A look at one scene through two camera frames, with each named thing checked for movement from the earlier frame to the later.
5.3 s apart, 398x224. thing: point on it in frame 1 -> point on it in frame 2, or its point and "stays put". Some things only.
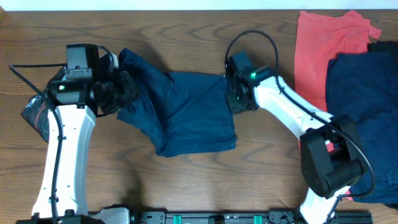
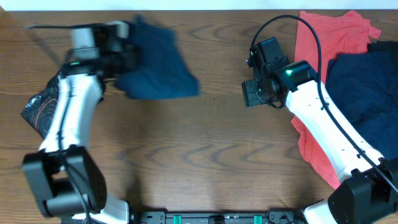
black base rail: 234,217 stays put
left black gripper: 130,91 -> 125,61
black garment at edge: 382,45 stays put
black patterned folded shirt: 36,114 stays put
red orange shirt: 319,38 stays put
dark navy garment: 363,87 stays put
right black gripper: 234,107 -> 251,97
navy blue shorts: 180,112 -> 160,69
